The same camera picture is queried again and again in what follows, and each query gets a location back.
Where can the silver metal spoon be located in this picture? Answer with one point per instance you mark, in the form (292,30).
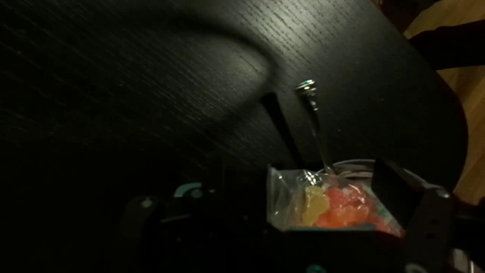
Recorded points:
(314,126)

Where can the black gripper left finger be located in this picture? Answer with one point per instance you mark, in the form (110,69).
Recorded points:
(152,227)

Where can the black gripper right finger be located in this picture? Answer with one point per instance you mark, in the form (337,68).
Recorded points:
(429,221)

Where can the clear bag of orange candy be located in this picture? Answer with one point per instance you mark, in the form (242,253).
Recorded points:
(334,204)

